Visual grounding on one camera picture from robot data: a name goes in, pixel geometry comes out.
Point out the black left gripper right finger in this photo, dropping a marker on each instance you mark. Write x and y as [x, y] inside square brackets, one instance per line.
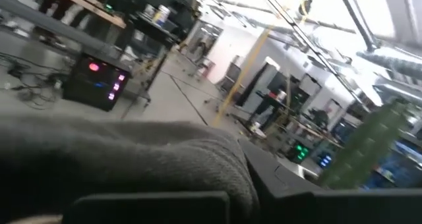
[329, 206]

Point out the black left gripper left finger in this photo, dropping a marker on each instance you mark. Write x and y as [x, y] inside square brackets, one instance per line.
[148, 207]

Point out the dark grey denim cap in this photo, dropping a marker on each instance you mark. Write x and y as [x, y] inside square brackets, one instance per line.
[132, 158]

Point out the computer with blue lights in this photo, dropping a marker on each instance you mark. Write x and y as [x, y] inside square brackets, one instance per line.
[324, 160]

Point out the computer with green lights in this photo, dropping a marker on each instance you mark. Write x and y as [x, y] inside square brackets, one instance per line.
[300, 153]

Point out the green cactus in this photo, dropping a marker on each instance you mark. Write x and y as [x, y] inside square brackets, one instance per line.
[362, 148]

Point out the computer with pink lights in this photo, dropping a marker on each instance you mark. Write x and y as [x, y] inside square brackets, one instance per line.
[85, 89]

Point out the white can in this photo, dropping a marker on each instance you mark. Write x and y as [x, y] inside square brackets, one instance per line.
[162, 16]

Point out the wooden table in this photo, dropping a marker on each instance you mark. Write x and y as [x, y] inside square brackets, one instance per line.
[92, 10]

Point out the silver ventilation duct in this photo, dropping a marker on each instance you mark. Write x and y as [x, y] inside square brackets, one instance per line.
[395, 64]

